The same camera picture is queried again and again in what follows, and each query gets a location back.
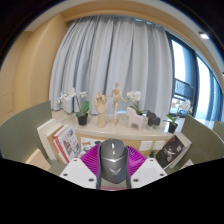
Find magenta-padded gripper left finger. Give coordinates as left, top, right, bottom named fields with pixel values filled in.
left=59, top=143, right=103, bottom=190

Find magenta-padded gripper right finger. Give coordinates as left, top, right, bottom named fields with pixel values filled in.
left=125, top=145, right=168, bottom=190

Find dark grey computer mouse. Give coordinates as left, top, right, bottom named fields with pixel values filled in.
left=98, top=138, right=130, bottom=185

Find red spined photo book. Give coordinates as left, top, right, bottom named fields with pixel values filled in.
left=53, top=124, right=82, bottom=165

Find black cover book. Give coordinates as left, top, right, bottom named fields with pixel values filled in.
left=155, top=133, right=188, bottom=169

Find white book with red stripe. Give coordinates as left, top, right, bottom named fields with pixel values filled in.
left=49, top=125, right=69, bottom=164

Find brown kraft book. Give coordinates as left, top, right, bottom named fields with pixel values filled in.
left=44, top=123, right=66, bottom=164

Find thick white book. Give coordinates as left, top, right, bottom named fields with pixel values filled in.
left=36, top=118, right=59, bottom=161

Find black horse figurine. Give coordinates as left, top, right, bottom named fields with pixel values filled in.
left=145, top=110, right=162, bottom=128

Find pink horse figurine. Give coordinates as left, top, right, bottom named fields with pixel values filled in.
left=125, top=106, right=149, bottom=131

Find wooden hand model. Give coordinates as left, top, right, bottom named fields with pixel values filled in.
left=93, top=91, right=109, bottom=129

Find green desk divider panel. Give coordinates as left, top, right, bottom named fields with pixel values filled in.
left=178, top=114, right=224, bottom=168
left=0, top=100, right=54, bottom=164

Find wooden artist mannequin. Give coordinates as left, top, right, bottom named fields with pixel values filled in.
left=109, top=81, right=128, bottom=125

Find dark framed window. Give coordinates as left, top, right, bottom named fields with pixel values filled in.
left=164, top=29, right=224, bottom=123

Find light grey curtain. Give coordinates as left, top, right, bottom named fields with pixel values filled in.
left=49, top=14, right=174, bottom=121

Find ceiling lights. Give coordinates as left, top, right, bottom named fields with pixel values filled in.
left=198, top=31, right=210, bottom=40

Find white wall socket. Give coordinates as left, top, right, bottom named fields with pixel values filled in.
left=152, top=140, right=166, bottom=151
left=138, top=140, right=154, bottom=152

